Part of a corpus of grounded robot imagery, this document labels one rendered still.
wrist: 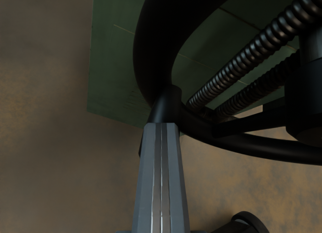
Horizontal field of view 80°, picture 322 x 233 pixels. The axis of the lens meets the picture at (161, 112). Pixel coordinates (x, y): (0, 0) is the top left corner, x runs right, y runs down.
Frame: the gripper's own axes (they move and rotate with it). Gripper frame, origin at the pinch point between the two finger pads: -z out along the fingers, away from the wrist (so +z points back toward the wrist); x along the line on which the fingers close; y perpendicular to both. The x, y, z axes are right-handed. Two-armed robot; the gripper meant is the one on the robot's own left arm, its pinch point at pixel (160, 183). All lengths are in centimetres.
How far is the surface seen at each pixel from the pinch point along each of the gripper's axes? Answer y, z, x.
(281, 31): 2.9, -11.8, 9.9
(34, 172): -56, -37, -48
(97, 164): -61, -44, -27
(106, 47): -8.1, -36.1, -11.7
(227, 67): -2.2, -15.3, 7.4
